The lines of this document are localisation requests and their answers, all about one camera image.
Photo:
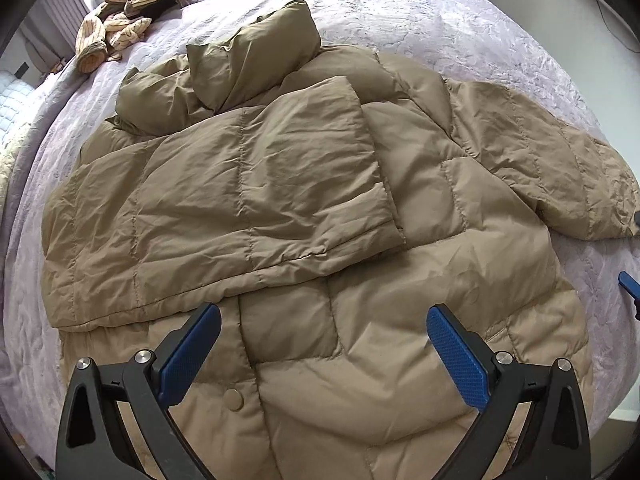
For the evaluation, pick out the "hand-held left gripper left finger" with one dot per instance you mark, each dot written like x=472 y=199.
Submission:
x=192 y=347

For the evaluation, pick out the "white quilted mattress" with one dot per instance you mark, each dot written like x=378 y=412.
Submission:
x=15 y=105

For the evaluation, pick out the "beige striped garment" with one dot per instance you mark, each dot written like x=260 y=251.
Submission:
x=122 y=15

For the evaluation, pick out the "lavender quilted bedspread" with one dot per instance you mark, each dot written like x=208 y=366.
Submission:
x=400 y=15

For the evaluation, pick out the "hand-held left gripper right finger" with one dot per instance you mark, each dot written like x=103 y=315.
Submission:
x=457 y=355

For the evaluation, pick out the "grey window curtain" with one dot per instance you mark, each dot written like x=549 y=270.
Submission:
x=60 y=25

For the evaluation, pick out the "tan puffer jacket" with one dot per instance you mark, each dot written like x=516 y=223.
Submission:
x=280 y=175

